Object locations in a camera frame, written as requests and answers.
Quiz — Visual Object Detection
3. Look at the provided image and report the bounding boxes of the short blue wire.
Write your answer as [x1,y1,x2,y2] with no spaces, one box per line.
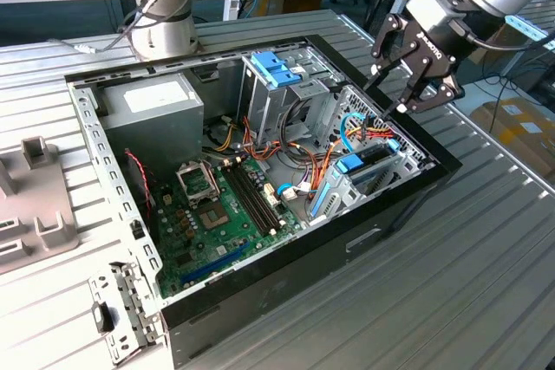
[277,182,301,203]

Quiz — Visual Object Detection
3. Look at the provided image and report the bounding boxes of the orange wire bundle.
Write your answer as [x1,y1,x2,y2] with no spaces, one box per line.
[240,116,335,185]

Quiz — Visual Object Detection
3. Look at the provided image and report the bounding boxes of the black open PC case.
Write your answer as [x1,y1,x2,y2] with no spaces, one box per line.
[64,34,463,370]

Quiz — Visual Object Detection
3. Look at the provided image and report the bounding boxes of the blue drive cage latch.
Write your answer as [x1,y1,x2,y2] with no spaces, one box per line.
[250,51,304,89]

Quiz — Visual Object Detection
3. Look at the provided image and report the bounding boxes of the large cardboard box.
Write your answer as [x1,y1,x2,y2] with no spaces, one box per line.
[470,98,555,180]

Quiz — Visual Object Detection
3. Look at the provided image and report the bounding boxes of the grey power supply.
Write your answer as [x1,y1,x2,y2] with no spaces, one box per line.
[101,73,205,172]

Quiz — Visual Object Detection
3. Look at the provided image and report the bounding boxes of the metal socket cover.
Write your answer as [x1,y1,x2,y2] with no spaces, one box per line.
[175,160,220,208]

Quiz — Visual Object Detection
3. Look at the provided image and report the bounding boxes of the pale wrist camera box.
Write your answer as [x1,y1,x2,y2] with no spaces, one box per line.
[404,0,468,36]

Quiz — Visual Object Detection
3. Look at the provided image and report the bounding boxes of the green motherboard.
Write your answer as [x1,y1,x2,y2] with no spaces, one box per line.
[153,155,304,300]

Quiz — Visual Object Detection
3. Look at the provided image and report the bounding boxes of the silver optical drive cage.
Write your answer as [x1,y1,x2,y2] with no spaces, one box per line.
[236,47,346,150]

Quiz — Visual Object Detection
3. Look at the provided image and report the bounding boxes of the long blue data wire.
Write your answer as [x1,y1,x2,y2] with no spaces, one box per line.
[340,113,369,157]

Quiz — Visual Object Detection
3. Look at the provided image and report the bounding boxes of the black RAM slot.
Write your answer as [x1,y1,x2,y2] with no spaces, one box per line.
[237,159,281,230]
[227,164,271,234]
[232,161,276,232]
[223,165,266,236]

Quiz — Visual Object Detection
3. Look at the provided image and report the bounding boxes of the hard disk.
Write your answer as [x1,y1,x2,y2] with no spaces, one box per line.
[310,138,401,220]

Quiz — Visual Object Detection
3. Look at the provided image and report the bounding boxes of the red black fan wire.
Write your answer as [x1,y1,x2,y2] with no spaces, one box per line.
[124,148,153,217]

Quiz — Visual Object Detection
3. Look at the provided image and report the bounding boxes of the orange red power wire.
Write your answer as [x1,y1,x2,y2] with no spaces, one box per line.
[305,118,398,219]

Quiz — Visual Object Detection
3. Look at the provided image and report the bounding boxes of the black wire bundle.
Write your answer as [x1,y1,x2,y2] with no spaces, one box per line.
[278,96,323,164]

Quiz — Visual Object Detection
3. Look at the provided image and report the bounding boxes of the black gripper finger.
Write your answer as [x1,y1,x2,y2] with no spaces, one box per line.
[382,76,465,120]
[364,13,409,91]

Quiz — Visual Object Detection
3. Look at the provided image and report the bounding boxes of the silver disk bay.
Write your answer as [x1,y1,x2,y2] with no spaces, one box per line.
[310,83,437,227]

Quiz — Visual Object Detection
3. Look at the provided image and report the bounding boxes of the yellow wire bundle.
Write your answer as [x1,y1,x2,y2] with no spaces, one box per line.
[212,122,239,153]

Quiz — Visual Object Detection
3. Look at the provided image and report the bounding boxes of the blue expansion slot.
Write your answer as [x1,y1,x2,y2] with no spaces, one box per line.
[180,241,251,287]

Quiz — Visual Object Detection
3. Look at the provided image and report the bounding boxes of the CPU socket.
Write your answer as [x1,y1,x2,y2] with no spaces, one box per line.
[197,199,231,233]

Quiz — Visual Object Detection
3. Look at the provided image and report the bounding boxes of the black case latch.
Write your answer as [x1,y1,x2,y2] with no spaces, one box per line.
[92,302,117,335]

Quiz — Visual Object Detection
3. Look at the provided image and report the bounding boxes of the white board connector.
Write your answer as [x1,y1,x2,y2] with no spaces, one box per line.
[263,182,279,209]

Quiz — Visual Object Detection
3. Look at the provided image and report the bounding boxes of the metal slat shelf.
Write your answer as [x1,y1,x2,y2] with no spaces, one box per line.
[418,0,555,81]

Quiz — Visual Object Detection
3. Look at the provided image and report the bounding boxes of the grey parts rack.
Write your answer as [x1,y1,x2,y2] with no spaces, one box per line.
[0,135,83,276]

